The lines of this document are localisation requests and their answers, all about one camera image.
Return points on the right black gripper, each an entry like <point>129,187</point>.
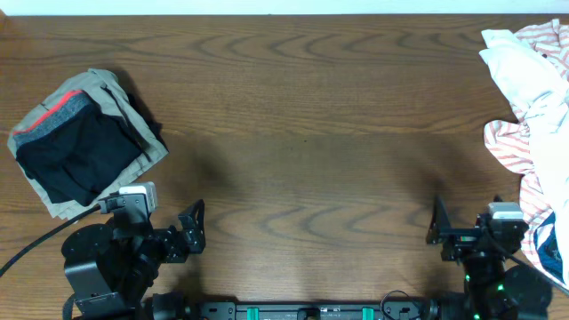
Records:
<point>462,239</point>

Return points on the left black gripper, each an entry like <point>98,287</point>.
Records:
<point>177,252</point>

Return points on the black leggings with red waistband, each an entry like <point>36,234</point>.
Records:
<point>75,151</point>

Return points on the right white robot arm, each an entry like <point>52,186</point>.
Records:
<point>496,285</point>

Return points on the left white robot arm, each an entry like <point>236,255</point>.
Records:
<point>110,266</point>

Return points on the red white striped garment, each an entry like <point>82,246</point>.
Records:
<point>511,146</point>

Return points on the blue patterned garment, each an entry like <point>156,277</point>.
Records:
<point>545,242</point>

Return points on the khaki folded garment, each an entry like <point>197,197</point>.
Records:
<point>103,87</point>

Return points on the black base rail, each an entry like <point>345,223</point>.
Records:
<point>397,309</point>

